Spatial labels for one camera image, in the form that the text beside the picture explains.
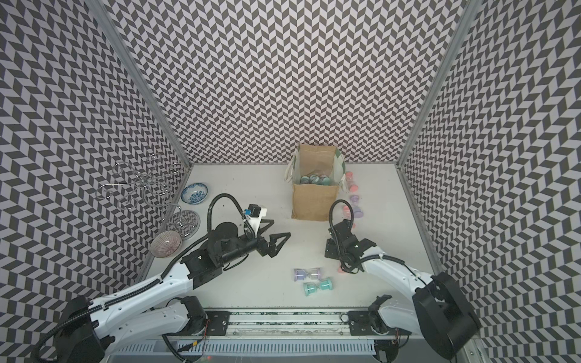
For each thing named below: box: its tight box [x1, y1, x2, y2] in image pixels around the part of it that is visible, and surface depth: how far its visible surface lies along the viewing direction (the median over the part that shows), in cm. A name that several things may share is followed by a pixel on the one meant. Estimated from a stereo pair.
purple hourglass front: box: [293, 267, 321, 282], surface depth 82 cm
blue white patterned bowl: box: [180, 182, 209, 205], surface depth 106 cm
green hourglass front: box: [303, 277, 333, 297], surface depth 80 cm
